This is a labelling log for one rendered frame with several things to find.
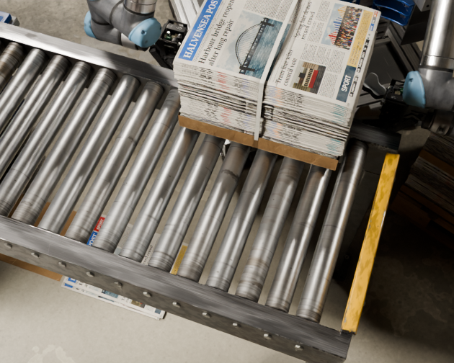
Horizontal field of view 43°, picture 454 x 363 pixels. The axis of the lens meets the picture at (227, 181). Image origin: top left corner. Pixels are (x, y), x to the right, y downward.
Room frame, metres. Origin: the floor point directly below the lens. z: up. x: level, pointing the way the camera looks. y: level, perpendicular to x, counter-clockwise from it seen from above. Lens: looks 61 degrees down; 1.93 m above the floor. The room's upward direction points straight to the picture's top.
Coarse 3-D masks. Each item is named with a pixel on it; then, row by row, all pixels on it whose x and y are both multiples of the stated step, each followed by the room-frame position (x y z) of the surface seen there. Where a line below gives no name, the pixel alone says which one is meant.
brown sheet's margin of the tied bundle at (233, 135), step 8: (184, 120) 0.77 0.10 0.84; (192, 120) 0.77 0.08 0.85; (192, 128) 0.77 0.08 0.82; (200, 128) 0.76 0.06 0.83; (208, 128) 0.75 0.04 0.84; (216, 128) 0.75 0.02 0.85; (224, 128) 0.74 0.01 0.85; (216, 136) 0.75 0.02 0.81; (224, 136) 0.74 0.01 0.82; (232, 136) 0.74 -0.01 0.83; (240, 136) 0.73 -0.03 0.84
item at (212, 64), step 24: (216, 0) 0.96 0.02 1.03; (240, 0) 0.96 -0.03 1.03; (264, 0) 0.96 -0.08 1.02; (192, 24) 0.88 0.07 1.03; (216, 24) 0.88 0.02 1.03; (240, 24) 0.88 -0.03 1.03; (264, 24) 0.89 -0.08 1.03; (192, 48) 0.82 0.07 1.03; (216, 48) 0.82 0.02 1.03; (240, 48) 0.82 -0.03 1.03; (192, 72) 0.77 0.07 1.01; (216, 72) 0.76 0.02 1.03; (240, 72) 0.75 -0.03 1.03; (192, 96) 0.77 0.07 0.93; (216, 96) 0.76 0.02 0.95; (240, 96) 0.73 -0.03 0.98; (216, 120) 0.75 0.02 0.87; (240, 120) 0.74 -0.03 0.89
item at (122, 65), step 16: (0, 32) 1.08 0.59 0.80; (16, 32) 1.08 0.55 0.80; (32, 32) 1.08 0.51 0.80; (32, 48) 1.03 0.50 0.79; (48, 48) 1.03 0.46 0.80; (64, 48) 1.03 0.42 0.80; (80, 48) 1.03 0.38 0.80; (96, 48) 1.03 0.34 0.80; (96, 64) 0.97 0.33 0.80; (112, 64) 0.97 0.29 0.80; (128, 64) 0.97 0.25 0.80; (144, 64) 0.97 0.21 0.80; (64, 80) 1.01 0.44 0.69; (144, 80) 0.93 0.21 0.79; (160, 80) 0.92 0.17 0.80; (176, 80) 0.92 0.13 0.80; (352, 128) 0.78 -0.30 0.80; (368, 128) 0.78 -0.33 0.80; (368, 144) 0.74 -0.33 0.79; (384, 144) 0.73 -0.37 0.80; (368, 160) 0.73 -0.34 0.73
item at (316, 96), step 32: (320, 0) 0.96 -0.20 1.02; (320, 32) 0.86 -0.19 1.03; (352, 32) 0.86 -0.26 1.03; (288, 64) 0.77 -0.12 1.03; (320, 64) 0.78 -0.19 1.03; (352, 64) 0.77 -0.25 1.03; (288, 96) 0.70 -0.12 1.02; (320, 96) 0.69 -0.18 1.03; (352, 96) 0.69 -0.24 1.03; (288, 128) 0.70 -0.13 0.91; (320, 128) 0.68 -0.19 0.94
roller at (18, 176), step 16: (80, 64) 0.97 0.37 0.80; (80, 80) 0.93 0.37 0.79; (64, 96) 0.87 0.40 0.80; (48, 112) 0.82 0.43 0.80; (64, 112) 0.83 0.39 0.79; (48, 128) 0.78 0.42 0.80; (32, 144) 0.73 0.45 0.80; (48, 144) 0.75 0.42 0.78; (16, 160) 0.69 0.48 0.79; (32, 160) 0.70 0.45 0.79; (16, 176) 0.65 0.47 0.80; (0, 192) 0.61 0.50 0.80; (16, 192) 0.61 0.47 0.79; (0, 208) 0.57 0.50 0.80
